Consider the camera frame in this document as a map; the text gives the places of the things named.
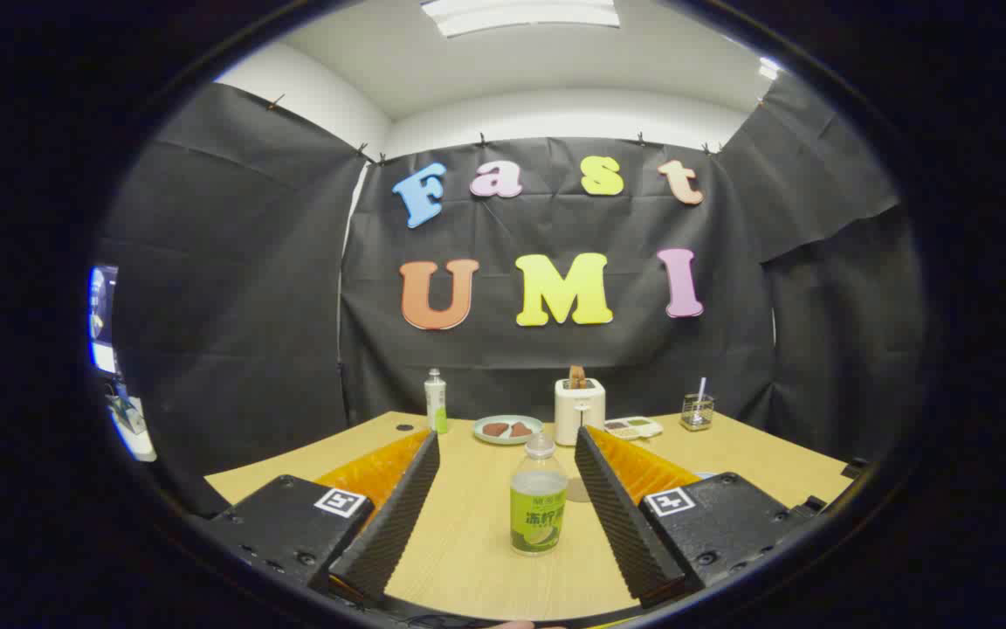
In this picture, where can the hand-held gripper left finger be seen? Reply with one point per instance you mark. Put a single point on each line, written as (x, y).
(398, 524)

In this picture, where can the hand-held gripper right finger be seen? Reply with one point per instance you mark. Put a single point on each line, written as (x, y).
(616, 524)

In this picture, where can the round brown coaster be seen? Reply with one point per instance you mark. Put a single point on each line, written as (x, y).
(579, 491)

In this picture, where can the green label juice bottle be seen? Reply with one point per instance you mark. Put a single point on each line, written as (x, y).
(538, 515)

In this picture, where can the small white green bottle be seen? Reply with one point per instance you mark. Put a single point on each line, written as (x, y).
(436, 402)

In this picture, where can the wooden table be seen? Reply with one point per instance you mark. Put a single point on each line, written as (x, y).
(468, 559)

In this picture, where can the white divided snack tray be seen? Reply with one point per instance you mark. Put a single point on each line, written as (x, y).
(634, 428)

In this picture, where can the white toaster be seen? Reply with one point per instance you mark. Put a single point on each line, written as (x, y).
(579, 411)

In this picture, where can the brown meat piece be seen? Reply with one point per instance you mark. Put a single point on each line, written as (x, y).
(495, 429)
(521, 430)

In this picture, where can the pale green plate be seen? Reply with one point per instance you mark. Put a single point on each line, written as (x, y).
(508, 440)

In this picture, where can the brown toast slice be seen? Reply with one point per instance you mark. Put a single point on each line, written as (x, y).
(577, 377)

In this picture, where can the computer monitor screen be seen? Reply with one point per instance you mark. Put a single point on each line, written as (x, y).
(103, 319)

